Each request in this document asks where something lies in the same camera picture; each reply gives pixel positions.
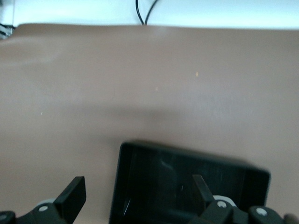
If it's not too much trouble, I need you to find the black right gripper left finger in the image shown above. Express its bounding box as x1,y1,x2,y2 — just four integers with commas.
0,176,87,224

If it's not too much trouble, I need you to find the thin black floor cable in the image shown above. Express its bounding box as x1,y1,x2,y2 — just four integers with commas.
135,0,160,25

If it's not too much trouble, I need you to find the black rectangular plastic box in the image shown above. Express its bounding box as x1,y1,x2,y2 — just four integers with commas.
109,140,271,224

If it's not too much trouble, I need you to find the brown table mat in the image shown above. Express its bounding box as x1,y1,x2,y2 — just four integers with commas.
0,22,299,224

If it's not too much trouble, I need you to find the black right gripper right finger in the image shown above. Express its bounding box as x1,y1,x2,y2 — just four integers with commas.
188,174,287,224

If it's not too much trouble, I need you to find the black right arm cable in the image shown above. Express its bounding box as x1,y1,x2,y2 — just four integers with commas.
284,213,299,224

